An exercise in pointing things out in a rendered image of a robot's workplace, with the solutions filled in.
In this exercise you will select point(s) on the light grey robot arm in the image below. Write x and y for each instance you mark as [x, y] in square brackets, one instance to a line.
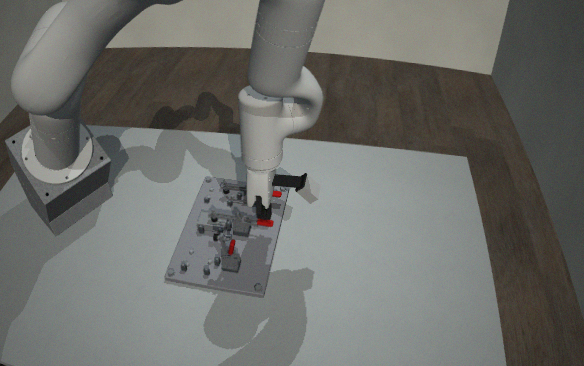
[47, 78]

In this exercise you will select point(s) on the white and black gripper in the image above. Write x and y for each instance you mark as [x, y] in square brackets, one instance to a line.
[260, 190]

